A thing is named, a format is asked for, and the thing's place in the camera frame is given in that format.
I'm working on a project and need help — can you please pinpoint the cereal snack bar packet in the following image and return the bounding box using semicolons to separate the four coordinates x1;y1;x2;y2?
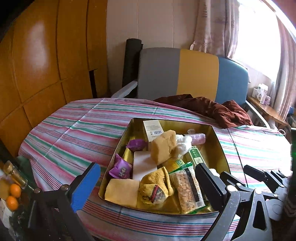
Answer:
169;162;206;214

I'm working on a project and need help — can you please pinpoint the yellow sock with label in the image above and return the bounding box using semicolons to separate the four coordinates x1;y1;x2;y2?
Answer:
138;167;174;205

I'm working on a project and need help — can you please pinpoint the yellow sponge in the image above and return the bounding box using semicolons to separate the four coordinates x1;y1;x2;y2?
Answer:
151;130;177;166

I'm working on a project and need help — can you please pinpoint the white melamine sponge block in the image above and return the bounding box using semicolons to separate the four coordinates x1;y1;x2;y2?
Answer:
132;151;157;181

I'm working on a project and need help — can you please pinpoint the purple snack packet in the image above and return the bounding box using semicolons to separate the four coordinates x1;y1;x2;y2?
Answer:
109;154;132;179
126;139;147;152

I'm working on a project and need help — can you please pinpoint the cream cardboard box with barcode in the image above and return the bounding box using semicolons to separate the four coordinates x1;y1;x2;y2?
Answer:
143;120;164;142

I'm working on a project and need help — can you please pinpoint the cream knitted sock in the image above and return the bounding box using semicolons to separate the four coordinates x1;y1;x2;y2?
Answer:
173;135;192;158

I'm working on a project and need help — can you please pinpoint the green tea box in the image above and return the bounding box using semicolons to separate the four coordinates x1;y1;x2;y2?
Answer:
185;146;205;168

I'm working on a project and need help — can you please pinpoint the flat yellow sponge cloth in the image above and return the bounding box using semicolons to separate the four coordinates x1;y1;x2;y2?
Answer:
104;179;139;208

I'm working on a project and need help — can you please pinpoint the striped bed sheet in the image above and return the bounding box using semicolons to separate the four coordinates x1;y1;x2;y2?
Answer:
18;98;291;240

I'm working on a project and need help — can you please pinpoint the pink tube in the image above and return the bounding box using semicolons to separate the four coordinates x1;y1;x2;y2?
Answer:
186;133;206;146

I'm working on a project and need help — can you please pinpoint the orange fruit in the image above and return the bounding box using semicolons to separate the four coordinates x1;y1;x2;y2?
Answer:
10;183;22;198
6;196;19;212

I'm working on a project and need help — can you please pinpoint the wooden bedside table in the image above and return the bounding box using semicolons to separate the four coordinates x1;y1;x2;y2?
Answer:
246;96;288;126

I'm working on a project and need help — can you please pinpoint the gold metal tin box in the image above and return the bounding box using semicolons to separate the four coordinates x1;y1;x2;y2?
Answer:
98;118;230;216

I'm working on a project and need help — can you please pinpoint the glass bottle gold cap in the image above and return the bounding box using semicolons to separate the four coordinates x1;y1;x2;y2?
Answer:
3;161;28;190

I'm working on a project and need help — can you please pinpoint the rust red blanket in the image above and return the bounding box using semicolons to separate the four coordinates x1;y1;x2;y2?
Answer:
155;94;253;128

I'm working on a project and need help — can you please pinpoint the purple tissue box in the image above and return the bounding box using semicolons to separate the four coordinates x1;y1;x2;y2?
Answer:
264;95;271;105

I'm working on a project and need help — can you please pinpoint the white product box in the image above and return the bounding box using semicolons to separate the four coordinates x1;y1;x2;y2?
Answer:
251;83;268;104

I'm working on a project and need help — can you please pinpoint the grey yellow blue headboard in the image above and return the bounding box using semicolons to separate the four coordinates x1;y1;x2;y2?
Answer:
137;48;249;105

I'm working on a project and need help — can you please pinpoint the black rolled mat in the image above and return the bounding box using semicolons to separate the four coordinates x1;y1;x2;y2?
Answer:
122;38;143;87

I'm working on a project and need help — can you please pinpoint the wooden wardrobe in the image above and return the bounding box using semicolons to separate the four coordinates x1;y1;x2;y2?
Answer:
1;1;110;156

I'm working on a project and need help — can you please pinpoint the pink curtain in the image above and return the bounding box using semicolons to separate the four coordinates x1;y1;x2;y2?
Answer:
190;0;240;58

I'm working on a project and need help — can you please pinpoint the grey metal bed rail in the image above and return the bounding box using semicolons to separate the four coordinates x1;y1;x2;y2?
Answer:
244;100;270;129

